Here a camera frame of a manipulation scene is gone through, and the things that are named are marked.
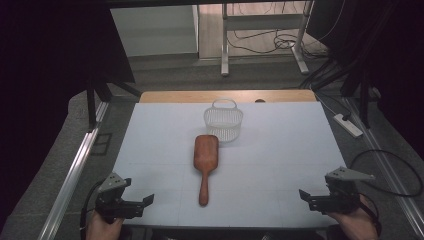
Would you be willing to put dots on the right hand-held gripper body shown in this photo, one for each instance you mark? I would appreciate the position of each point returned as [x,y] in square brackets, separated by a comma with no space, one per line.
[340,200]

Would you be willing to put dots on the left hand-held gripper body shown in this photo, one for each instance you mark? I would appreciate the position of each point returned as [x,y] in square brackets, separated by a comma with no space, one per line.
[111,203]

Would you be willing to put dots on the brown wooden hairbrush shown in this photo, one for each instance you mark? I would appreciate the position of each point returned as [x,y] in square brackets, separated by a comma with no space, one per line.
[206,153]

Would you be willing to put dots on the person's left hand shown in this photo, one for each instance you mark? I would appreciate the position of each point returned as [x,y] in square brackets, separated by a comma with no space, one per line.
[101,230]

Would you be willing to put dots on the person's right hand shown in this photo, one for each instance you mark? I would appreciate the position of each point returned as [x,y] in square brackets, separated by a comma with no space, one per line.
[360,225]

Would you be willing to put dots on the white table mat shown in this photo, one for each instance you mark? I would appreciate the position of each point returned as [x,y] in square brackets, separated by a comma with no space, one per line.
[273,160]

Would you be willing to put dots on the dark floor hatch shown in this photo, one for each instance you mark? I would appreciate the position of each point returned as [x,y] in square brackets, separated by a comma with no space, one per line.
[101,144]

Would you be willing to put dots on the white power strip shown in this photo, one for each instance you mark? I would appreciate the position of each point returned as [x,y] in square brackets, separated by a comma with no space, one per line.
[348,126]

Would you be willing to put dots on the black metal stand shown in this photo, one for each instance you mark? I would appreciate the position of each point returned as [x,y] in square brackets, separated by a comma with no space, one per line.
[90,106]
[365,100]

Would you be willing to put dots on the dark curtain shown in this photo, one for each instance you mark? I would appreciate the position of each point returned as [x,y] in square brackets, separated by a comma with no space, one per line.
[43,83]
[396,66]

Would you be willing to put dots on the white cabinet panel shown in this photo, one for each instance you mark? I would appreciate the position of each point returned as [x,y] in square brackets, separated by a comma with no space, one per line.
[153,30]

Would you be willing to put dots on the aluminium floor rail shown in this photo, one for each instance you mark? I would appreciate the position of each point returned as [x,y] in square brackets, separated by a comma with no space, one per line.
[386,163]
[71,180]

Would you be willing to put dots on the white metal desk frame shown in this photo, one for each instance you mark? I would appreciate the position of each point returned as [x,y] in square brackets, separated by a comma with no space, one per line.
[225,50]

